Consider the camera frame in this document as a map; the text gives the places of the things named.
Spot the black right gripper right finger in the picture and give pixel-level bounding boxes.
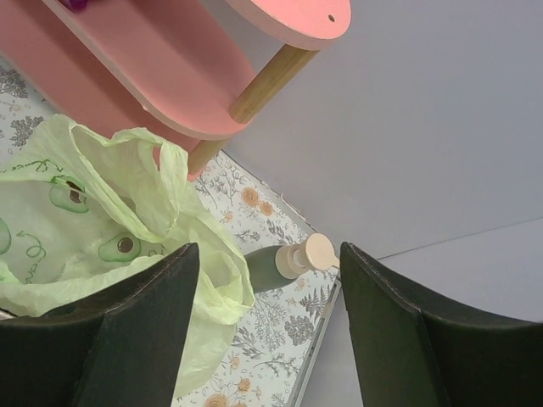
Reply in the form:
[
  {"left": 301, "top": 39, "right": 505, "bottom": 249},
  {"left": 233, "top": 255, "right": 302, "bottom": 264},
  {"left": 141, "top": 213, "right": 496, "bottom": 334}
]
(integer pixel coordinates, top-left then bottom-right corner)
[{"left": 340, "top": 243, "right": 542, "bottom": 406}]

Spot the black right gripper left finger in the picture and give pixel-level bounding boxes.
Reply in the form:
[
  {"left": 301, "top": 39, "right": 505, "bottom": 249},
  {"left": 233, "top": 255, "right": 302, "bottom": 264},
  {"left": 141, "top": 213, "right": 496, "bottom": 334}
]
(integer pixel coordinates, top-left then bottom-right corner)
[{"left": 1, "top": 243, "right": 199, "bottom": 406}]

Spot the green plastic grocery bag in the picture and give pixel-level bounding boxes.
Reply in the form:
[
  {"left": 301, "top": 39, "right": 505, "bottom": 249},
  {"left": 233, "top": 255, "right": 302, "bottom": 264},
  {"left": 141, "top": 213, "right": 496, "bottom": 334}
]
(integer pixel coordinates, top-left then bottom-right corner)
[{"left": 1, "top": 114, "right": 255, "bottom": 398}]

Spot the purple snack package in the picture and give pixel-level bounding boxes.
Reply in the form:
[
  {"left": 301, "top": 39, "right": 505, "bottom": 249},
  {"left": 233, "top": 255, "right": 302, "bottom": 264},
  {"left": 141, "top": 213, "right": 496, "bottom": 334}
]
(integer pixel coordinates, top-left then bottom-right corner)
[{"left": 59, "top": 0, "right": 89, "bottom": 11}]

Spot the grey pump soap bottle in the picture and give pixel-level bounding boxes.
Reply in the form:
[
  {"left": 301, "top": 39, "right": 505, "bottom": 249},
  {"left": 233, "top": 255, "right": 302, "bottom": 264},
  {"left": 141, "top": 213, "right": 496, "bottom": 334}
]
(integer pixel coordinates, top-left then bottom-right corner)
[{"left": 245, "top": 233, "right": 339, "bottom": 293}]

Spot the pink three-tier shelf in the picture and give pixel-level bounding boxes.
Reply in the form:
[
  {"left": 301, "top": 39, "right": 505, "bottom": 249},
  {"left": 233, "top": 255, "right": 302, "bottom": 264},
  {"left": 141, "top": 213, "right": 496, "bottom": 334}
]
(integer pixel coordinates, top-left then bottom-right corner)
[{"left": 1, "top": 1, "right": 351, "bottom": 178}]

